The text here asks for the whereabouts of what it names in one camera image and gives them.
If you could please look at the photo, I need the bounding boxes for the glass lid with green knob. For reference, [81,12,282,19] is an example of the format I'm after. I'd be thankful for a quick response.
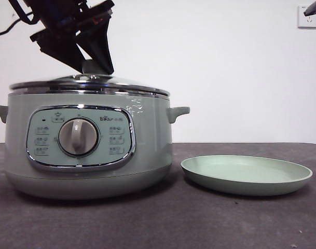
[9,59,169,95]

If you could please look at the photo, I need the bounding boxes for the pale green electric steamer pot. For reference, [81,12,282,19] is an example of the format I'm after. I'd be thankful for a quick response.
[0,89,191,200]

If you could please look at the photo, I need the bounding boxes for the pale green round plate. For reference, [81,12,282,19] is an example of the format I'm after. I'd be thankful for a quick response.
[180,155,313,197]

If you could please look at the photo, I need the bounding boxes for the white wall socket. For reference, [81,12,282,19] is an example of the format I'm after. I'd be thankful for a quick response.
[297,5,316,30]

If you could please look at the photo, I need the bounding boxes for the black cable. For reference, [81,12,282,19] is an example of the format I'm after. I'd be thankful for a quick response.
[0,4,44,37]

